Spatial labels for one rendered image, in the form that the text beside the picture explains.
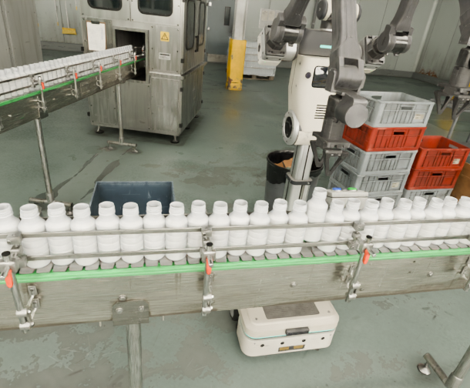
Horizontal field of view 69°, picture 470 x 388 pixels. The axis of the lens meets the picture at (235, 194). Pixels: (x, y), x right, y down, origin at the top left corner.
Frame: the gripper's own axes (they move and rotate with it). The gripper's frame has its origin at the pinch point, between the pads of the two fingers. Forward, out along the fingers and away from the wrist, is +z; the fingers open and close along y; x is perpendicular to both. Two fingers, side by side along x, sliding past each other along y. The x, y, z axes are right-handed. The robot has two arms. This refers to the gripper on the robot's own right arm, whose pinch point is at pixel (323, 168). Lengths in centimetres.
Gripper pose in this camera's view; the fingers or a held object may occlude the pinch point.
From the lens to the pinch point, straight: 100.0
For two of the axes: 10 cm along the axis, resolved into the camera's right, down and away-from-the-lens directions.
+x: 9.7, -0.1, 2.3
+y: 2.1, 4.5, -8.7
